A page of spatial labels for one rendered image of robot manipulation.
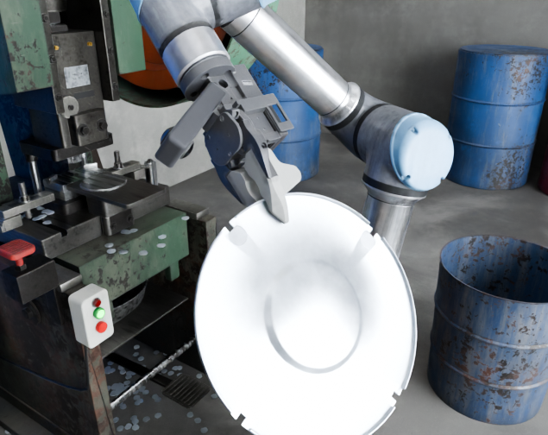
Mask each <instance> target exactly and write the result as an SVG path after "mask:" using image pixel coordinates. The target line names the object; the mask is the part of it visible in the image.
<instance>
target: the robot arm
mask: <svg viewBox="0 0 548 435"><path fill-rule="evenodd" d="M129 1H130V3H131V5H132V7H133V9H134V11H135V13H136V15H137V19H138V22H139V23H140V24H141V25H142V26H143V27H144V29H145V30H146V32H147V34H148V36H149V38H150V40H151V41H152V42H153V44H154V46H155V48H156V50H157V52H158V53H159V55H160V57H161V58H162V60H163V62H164V64H165V65H166V67H167V70H168V71H169V72H170V74H171V75H172V77H173V80H174V81H175V83H176V85H177V86H178V87H179V88H180V89H181V90H182V92H183V94H184V95H185V97H186V99H187V100H189V101H194V102H193V104H192V105H191V106H190V108H189V109H188V110H187V111H186V113H185V114H184V115H183V117H182V118H181V119H180V120H179V121H178V122H177V123H176V125H175V126H173V127H170V128H168V129H166V130H165V131H164V132H163V134H162V136H161V143H160V145H161V146H160V147H159V149H158V150H157V152H156V153H155V155H154V156H155V158H156V159H157V160H158V161H160V162H161V163H163V164H164V165H165V166H167V167H170V168H171V167H173V166H174V165H175V164H176V162H177V161H178V160H179V159H183V158H186V157H187V156H188V155H189V154H190V153H191V152H192V149H193V145H194V140H193V139H194V138H195V137H196V135H197V134H198V133H199V131H200V130H201V129H202V128H203V130H204V131H205V132H204V133H203V135H204V137H205V146H206V148H207V151H208V153H209V156H210V157H211V163H212V164H213V165H214V167H215V168H216V171H217V175H218V177H219V179H220V180H221V181H222V183H223V184H224V186H225V187H226V189H227V190H228V191H229V192H230V193H231V194H232V195H233V196H234V197H235V198H236V199H237V200H238V201H239V202H240V203H241V204H242V205H245V206H246V207H249V206H250V205H252V204H253V203H255V202H257V201H259V200H262V199H265V201H266V202H267V205H268V209H269V213H270V214H272V215H273V216H274V217H275V218H277V219H278V220H280V221H281V222H282V223H283V224H287V223H288V222H289V215H288V207H287V200H286V197H285V194H286V193H287V192H288V191H290V190H291V189H292V188H293V187H294V186H295V185H297V184H298V183H299V182H300V180H301V174H300V171H299V170H298V168H296V166H293V165H288V164H284V163H281V162H279V161H278V160H277V158H276V157H275V155H274V153H273V150H274V149H275V148H276V147H277V146H278V145H279V144H280V143H281V142H282V141H283V140H284V139H285V137H286V136H287V135H288V132H287V131H288V130H290V129H293V128H294V127H293V125H292V123H291V121H290V120H289V118H288V116H287V114H286V112H285V111H284V110H283V109H282V107H281V105H280V103H279V101H278V100H277V98H276V96H275V95H274V94H273V93H271V94H267V95H262V93H261V91H260V89H259V88H258V86H257V84H256V83H255V81H254V80H253V78H252V76H251V75H250V73H249V71H248V69H247V68H246V66H245V65H244V64H240V65H234V66H233V65H232V63H231V61H230V56H229V55H228V53H227V51H226V49H225V48H224V45H223V44H222V42H221V41H220V40H219V38H218V36H217V34H216V32H215V31H214V28H216V27H220V28H222V29H223V30H224V31H225V32H226V33H227V34H229V35H230V36H231V37H232V38H233V39H234V40H235V41H237V42H238V43H239V44H240V45H241V46H242V47H244V48H245V49H246V50H247V51H248V52H249V53H250V54H252V55H253V56H254V57H255V58H256V59H257V60H259V61H260V62H261V63H262V64H263V65H264V66H265V67H266V68H267V69H268V70H269V71H270V72H271V73H273V74H274V75H275V76H276V77H277V78H278V79H280V80H281V81H282V82H283V83H284V84H285V85H286V86H288V87H289V88H290V89H291V90H292V91H293V92H295V93H296V94H297V95H298V96H299V97H300V98H301V99H303V100H304V101H305V102H306V103H307V104H308V105H309V106H311V107H312V108H313V109H314V110H315V111H316V112H317V113H318V118H319V121H320V122H321V123H322V124H323V125H324V126H325V127H326V128H327V129H328V130H329V131H330V132H331V133H332V134H333V135H334V136H335V137H336V138H337V139H338V140H339V141H340V142H341V143H342V144H343V145H344V146H345V147H346V148H347V149H348V150H349V151H350V152H351V153H352V154H353V155H354V156H355V157H357V158H358V159H360V160H361V161H363V162H365V163H366V166H365V169H364V173H363V176H362V183H363V184H364V185H365V186H366V188H367V190H368V193H367V197H366V200H365V204H364V207H363V211H362V216H363V217H365V218H366V219H367V220H368V221H369V222H370V224H369V226H370V227H371V228H372V230H371V231H370V232H369V234H370V235H371V236H374V235H375V234H376V233H377V234H378V235H379V237H380V238H383V237H384V238H385V239H386V241H387V242H388V244H389V245H390V247H391V248H392V250H393V251H394V253H395V254H396V256H397V258H398V259H399V256H400V251H401V248H402V245H403V242H404V239H405V236H406V231H407V228H408V225H409V222H410V219H411V216H412V213H413V207H414V205H415V203H416V202H418V201H420V200H421V199H424V198H425V197H426V195H427V193H428V190H430V189H432V188H434V187H436V186H437V185H439V184H440V180H441V179H444V178H445V177H446V175H447V174H448V172H449V171H450V167H451V164H452V161H453V154H454V148H453V142H452V139H451V136H450V134H449V132H448V130H447V129H446V128H445V126H443V124H441V123H440V122H438V121H436V120H434V119H432V118H430V117H429V116H427V115H425V114H422V113H417V112H413V111H410V110H406V109H403V108H400V107H398V106H395V105H392V104H389V103H386V102H383V101H381V100H380V99H377V98H374V97H372V96H371V95H369V94H367V92H365V91H364V90H363V89H362V88H360V87H359V86H358V85H357V84H356V83H353V82H349V83H347V82H346V81H345V80H344V79H343V78H342V77H341V76H340V75H339V74H338V73H337V72H336V71H335V70H334V69H333V68H332V67H330V66H329V65H328V64H327V63H326V62H325V61H324V60H323V59H322V58H321V57H320V56H319V55H318V54H317V53H316V52H315V51H314V50H313V49H312V48H311V47H310V46H309V45H308V44H307V43H306V42H305V41H304V40H303V39H302V38H301V37H300V36H299V35H298V34H297V33H296V32H295V31H294V30H293V29H291V28H290V27H289V26H288V25H287V24H286V23H285V22H284V21H283V20H282V19H281V18H280V17H279V16H278V15H277V14H276V13H275V12H274V11H273V10H272V9H271V8H270V7H269V6H268V4H270V3H272V2H274V1H276V0H129ZM274 104H276V105H277V107H278V109H279V110H280V113H281V114H282V116H283V117H284V118H285V120H286V121H285V122H282V121H281V120H280V118H279V117H278V115H277V113H276V112H275V110H274V108H273V106H272V105H274ZM244 162H245V164H244V165H243V166H242V167H241V168H240V167H239V166H238V165H239V164H242V163H244Z"/></svg>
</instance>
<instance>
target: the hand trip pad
mask: <svg viewBox="0 0 548 435"><path fill-rule="evenodd" d="M34 252H35V246H34V245H33V244H32V243H28V242H26V241H24V240H22V239H16V240H14V241H11V242H9V243H6V244H3V245H1V246H0V256H2V257H4V258H7V259H9V260H11V261H15V262H16V266H21V265H23V264H24V263H23V257H25V256H28V255H31V254H33V253H34Z"/></svg>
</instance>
